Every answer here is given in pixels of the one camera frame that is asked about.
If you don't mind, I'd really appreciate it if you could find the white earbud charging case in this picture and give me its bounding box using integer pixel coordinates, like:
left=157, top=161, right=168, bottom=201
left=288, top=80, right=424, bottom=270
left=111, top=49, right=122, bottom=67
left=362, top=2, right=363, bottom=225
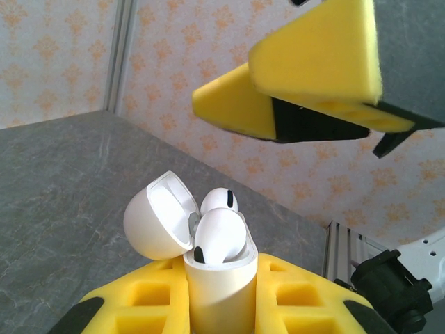
left=123, top=170, right=259, bottom=334

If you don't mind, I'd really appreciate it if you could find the aluminium corner post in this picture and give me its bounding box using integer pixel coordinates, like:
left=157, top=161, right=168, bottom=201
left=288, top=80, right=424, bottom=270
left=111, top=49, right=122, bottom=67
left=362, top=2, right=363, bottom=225
left=103, top=0, right=137, bottom=114

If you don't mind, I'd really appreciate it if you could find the white wireless earbud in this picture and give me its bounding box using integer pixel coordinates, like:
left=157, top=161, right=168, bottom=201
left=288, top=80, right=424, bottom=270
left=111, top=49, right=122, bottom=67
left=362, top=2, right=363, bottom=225
left=193, top=207, right=248, bottom=264
left=200, top=187, right=240, bottom=214

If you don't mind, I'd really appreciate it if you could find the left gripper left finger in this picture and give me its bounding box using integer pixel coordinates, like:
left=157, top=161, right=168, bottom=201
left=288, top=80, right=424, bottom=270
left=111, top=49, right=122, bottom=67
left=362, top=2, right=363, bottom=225
left=47, top=259, right=191, bottom=334

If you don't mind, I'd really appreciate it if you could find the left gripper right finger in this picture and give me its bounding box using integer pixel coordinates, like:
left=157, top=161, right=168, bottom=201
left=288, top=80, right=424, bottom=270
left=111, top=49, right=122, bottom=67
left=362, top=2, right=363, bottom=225
left=255, top=253, right=397, bottom=334

